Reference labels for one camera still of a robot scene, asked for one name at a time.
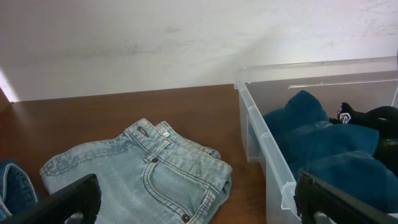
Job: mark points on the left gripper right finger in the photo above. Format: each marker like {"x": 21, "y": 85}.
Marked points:
{"x": 318, "y": 201}

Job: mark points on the teal garment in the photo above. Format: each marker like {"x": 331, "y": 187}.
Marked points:
{"x": 341, "y": 154}

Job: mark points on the light blue jeans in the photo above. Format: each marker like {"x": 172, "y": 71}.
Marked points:
{"x": 148, "y": 174}

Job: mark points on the large black garment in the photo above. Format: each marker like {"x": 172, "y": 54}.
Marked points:
{"x": 384, "y": 120}

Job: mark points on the clear plastic storage container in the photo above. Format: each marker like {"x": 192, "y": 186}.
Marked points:
{"x": 365, "y": 84}

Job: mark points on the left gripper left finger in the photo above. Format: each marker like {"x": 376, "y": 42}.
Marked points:
{"x": 78, "y": 202}

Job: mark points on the dark blue folded jeans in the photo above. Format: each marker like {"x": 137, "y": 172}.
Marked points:
{"x": 17, "y": 190}

